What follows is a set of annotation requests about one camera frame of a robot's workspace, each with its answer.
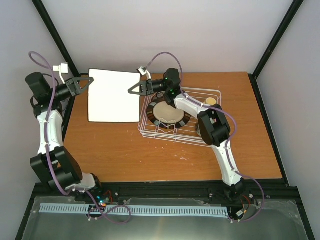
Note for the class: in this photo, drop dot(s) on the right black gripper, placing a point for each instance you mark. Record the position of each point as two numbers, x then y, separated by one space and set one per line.
145 88

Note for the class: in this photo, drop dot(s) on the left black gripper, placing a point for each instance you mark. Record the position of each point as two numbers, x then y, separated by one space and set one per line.
73 81

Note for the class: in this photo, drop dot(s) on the dark striped rim plate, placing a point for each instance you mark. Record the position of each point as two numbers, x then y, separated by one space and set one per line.
165 116

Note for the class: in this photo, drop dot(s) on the white square plate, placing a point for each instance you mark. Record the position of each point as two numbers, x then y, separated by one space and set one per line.
108 97

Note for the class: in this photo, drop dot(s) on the white wire dish rack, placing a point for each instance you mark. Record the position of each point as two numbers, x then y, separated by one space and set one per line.
184 135

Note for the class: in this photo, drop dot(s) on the yellow mug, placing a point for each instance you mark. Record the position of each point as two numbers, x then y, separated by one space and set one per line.
210 101

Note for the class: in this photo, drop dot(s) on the mint green bowl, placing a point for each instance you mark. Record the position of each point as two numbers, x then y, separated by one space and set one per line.
197 129

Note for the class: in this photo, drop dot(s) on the patterned round plate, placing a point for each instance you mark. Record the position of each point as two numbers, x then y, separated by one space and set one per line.
160 95

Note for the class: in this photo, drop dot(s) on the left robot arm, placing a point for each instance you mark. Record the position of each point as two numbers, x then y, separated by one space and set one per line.
54 165

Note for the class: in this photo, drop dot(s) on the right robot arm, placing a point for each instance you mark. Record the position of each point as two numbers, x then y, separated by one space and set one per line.
212 123

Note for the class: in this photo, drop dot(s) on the small circuit board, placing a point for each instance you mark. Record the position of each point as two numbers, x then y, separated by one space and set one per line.
105 198

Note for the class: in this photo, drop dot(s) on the metal base sheet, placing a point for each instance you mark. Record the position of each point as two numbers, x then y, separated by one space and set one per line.
277 220

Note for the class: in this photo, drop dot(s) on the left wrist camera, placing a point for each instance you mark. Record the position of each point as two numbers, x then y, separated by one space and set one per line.
62 69

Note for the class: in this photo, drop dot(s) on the left black frame post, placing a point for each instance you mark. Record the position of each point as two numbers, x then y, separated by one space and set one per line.
48 22

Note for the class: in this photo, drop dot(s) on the black frame post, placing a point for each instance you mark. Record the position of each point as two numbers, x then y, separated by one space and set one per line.
48 22
282 28

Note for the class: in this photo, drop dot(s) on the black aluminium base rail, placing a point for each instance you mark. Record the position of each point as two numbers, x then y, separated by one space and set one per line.
207 191

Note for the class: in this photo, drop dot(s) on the blue slotted cable duct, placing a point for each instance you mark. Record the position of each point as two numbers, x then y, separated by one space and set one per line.
136 210

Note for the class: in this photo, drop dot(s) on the right black frame post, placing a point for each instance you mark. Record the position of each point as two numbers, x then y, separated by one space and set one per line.
282 28

